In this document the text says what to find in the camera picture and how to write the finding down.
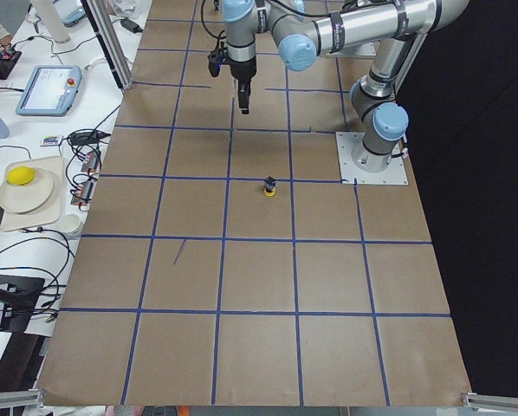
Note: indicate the small colourful card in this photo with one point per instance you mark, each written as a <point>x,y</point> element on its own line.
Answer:
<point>52,140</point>

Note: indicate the yellow lemon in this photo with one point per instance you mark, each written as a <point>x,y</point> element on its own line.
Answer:
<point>21,175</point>

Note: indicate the beige plate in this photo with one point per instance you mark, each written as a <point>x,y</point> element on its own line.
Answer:
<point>21,199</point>

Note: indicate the white paper cup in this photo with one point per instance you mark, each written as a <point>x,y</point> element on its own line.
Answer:
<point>71,226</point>

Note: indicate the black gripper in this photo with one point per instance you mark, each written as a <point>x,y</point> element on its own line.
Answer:
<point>244,71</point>

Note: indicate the black power adapter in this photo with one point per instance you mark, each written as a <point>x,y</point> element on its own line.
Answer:
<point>131,25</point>

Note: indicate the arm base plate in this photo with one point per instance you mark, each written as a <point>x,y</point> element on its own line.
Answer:
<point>359,167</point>

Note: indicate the beige tray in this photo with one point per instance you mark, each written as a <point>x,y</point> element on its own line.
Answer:
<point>51,210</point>

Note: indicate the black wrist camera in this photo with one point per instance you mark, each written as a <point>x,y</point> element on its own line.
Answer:
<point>217,58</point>

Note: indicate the aluminium frame post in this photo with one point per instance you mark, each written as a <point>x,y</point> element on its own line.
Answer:
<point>103,28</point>

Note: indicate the yellow push button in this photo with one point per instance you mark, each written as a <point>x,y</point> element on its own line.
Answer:
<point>269,187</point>

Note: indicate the blue teach pendant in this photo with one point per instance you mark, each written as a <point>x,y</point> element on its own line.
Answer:
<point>50,91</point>
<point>70,11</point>

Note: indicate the black camera stand base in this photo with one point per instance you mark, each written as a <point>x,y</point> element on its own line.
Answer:
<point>18,299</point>

